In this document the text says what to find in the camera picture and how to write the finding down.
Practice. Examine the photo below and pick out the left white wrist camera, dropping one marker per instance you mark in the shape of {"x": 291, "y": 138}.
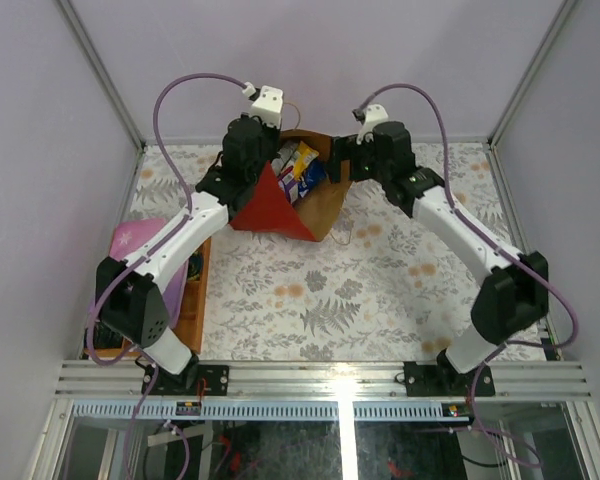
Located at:
{"x": 266, "y": 104}

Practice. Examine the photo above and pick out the wooden tray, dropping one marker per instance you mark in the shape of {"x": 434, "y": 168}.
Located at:
{"x": 188, "y": 298}

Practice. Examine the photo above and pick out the red paper bag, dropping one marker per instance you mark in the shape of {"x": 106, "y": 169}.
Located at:
{"x": 308, "y": 218}

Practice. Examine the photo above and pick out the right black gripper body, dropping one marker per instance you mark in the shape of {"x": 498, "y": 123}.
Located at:
{"x": 363, "y": 165}

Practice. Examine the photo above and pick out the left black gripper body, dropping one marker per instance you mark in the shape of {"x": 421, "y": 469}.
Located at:
{"x": 268, "y": 151}

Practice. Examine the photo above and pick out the purple candy bag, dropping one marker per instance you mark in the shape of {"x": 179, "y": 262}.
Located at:
{"x": 289, "y": 185}

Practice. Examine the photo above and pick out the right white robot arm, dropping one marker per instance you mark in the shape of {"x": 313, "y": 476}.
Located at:
{"x": 512, "y": 285}

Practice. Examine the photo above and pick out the yellow snack bag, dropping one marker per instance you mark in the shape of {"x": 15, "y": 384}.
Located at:
{"x": 302, "y": 157}

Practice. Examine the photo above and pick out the aluminium front rail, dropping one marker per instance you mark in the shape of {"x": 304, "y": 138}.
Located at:
{"x": 526, "y": 381}

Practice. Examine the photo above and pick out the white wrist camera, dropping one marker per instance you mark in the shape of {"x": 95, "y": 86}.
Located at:
{"x": 369, "y": 117}
{"x": 266, "y": 104}

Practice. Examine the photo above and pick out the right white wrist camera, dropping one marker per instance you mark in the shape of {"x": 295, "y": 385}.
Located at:
{"x": 369, "y": 117}

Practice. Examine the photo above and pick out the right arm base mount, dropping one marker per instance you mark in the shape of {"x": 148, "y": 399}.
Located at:
{"x": 433, "y": 380}

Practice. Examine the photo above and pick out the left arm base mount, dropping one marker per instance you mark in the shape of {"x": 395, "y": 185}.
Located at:
{"x": 201, "y": 380}

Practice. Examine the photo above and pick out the blue silver chips bag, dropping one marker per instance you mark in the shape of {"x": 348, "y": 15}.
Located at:
{"x": 312, "y": 176}

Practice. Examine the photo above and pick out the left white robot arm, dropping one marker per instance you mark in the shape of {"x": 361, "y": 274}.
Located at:
{"x": 129, "y": 292}

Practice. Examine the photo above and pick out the purple pink cloth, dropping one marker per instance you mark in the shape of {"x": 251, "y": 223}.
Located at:
{"x": 130, "y": 236}

